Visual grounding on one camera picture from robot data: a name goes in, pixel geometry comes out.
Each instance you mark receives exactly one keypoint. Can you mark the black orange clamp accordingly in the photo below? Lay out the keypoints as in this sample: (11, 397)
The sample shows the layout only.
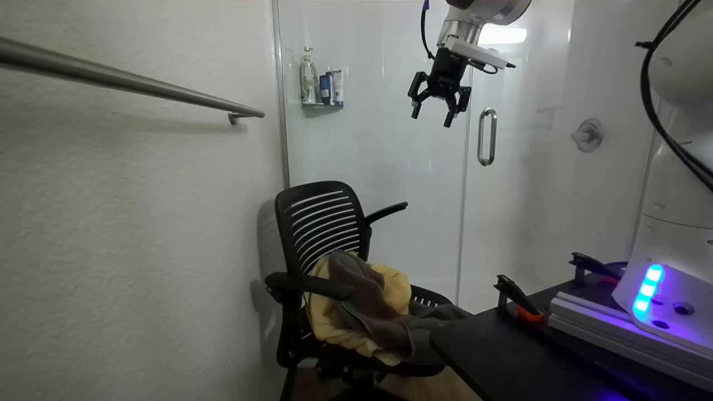
(516, 303)

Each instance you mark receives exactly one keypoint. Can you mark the white shampoo bottle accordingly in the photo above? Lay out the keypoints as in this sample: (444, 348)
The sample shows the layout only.
(308, 78)

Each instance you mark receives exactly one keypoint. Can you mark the blue soap container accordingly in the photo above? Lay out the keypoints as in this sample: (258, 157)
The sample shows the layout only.
(331, 88)

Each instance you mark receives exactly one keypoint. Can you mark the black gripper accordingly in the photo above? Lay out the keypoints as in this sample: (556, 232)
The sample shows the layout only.
(444, 81)

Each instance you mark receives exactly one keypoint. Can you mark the black clamp behind rail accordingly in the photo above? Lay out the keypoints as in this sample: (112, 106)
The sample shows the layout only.
(608, 273)

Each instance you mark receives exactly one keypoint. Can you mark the yellow towel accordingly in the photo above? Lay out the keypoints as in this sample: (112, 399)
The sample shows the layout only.
(357, 314)

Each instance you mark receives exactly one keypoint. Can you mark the glass shower door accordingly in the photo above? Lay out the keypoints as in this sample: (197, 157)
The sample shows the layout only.
(465, 223)

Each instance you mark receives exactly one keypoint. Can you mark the black mesh office chair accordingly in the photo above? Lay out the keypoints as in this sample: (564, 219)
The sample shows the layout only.
(354, 319)

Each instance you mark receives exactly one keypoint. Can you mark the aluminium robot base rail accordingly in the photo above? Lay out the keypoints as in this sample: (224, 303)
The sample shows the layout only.
(676, 341)

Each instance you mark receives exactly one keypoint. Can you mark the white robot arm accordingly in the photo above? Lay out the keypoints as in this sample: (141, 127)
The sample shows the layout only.
(668, 285)

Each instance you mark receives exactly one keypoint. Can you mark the grey-brown terry cloth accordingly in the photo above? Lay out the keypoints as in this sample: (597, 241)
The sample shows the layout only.
(376, 309)

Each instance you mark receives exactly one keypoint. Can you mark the round shower valve knob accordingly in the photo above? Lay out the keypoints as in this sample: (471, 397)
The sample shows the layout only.
(588, 135)

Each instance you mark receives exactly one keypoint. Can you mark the glass shower shelf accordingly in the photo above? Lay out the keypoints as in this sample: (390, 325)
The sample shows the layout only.
(319, 109)

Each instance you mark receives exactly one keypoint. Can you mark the metal towel bar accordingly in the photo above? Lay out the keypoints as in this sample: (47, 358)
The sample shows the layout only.
(70, 68)

